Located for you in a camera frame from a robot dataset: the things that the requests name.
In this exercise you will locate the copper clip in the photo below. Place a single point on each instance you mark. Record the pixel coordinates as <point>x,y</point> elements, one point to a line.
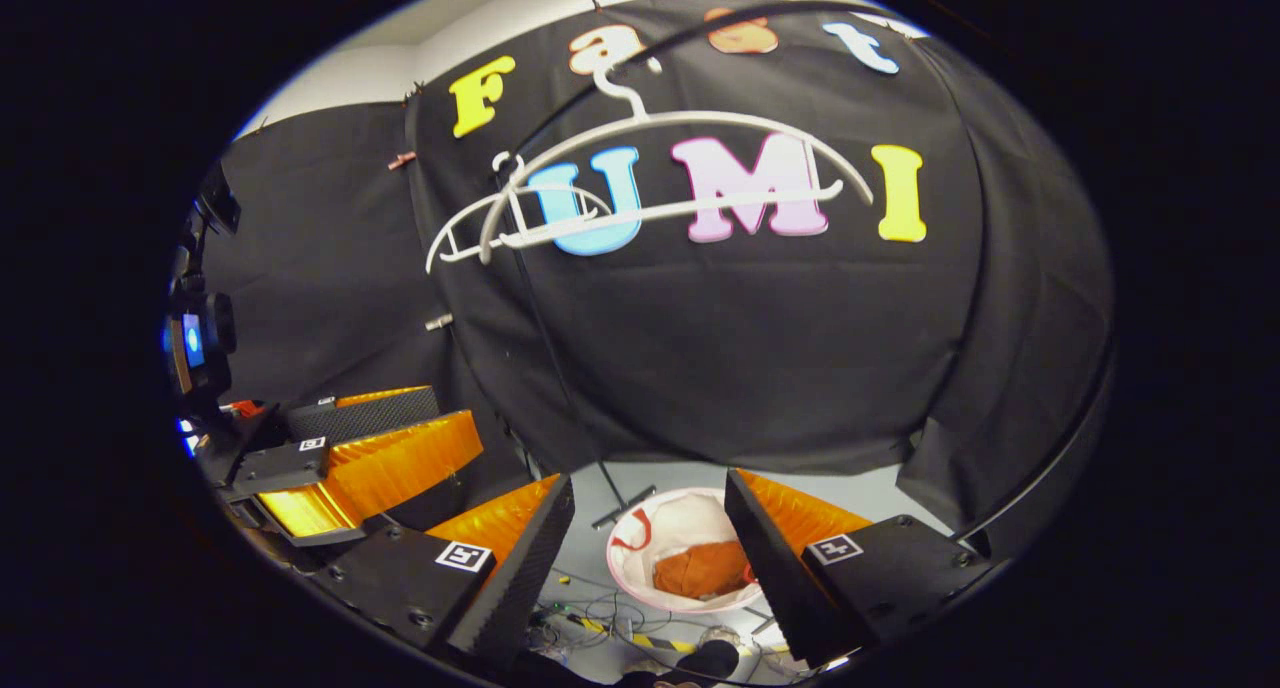
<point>402,160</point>

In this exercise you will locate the white plastic hanger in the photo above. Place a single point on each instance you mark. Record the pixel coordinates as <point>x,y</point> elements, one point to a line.
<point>700,118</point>
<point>480,205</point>

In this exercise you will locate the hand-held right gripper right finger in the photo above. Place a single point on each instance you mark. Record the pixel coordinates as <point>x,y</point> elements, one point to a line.
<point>775,578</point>

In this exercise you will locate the white laundry hamper red trim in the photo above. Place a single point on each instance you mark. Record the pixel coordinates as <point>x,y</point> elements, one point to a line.
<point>680,518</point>

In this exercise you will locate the dark rounded object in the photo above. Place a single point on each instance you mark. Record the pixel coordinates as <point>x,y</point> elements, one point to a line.
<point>705,660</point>

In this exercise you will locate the silver clip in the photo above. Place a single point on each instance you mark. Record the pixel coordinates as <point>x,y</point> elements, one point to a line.
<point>439,321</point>

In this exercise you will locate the black clothes rack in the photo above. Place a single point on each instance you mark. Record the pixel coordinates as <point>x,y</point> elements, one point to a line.
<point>560,368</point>

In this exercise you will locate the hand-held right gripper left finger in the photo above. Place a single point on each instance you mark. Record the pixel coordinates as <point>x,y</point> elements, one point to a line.
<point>520,578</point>

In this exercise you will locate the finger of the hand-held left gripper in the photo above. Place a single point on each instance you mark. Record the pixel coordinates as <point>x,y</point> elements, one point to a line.
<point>400,463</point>
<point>370,418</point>

